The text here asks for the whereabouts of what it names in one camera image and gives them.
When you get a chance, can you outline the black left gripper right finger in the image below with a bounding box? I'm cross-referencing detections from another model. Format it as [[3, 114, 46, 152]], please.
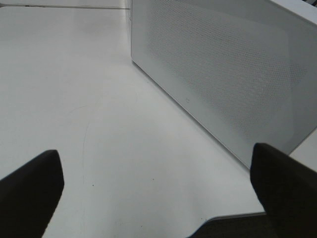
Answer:
[[250, 143, 317, 238]]

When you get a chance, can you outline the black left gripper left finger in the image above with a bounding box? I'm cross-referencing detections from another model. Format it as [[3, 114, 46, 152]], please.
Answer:
[[0, 150, 64, 238]]

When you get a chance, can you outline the white microwave door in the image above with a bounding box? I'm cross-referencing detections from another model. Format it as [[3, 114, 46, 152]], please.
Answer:
[[130, 0, 317, 167]]

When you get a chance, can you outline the white microwave oven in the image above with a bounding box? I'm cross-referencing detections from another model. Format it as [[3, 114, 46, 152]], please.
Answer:
[[270, 0, 317, 25]]

